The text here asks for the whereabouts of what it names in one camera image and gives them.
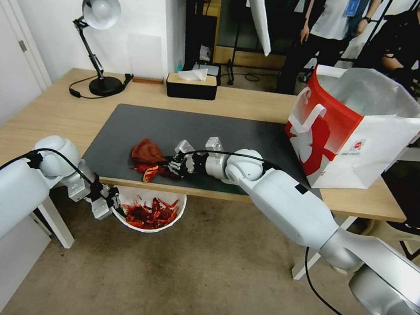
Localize black tissue box wooden lid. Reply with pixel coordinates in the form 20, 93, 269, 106
164, 71, 220, 103

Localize red shrimp pile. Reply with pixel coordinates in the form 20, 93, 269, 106
118, 192, 183, 234

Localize white door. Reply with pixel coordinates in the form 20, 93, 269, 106
0, 0, 63, 154

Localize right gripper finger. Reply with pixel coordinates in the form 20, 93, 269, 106
165, 161, 187, 178
163, 151, 187, 165

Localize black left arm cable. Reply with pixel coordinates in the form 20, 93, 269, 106
0, 142, 101, 210

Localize black chair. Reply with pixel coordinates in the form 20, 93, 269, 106
383, 218, 420, 266

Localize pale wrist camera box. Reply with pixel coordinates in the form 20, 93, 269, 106
173, 139, 194, 157
90, 198, 114, 222

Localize white reflector panel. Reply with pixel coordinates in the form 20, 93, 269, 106
237, 0, 277, 57

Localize rust brown towel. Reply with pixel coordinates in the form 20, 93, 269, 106
128, 137, 188, 181

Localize black and silver desk lamp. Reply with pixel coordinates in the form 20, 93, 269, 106
64, 0, 133, 99

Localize white table leg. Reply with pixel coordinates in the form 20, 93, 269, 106
32, 191, 81, 251
290, 209, 359, 288

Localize white round paper container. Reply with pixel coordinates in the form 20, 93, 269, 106
109, 185, 188, 238

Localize orange red shrimp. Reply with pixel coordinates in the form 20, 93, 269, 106
141, 164, 159, 185

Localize black metal rack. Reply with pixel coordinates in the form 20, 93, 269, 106
176, 0, 294, 91

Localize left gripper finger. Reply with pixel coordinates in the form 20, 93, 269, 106
106, 186, 123, 205
111, 202, 129, 218

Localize black desk mat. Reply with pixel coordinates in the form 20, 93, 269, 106
78, 99, 330, 211

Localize red and white takeout bag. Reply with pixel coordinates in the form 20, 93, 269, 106
278, 59, 420, 201

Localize white tissue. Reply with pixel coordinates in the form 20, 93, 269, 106
176, 64, 209, 84

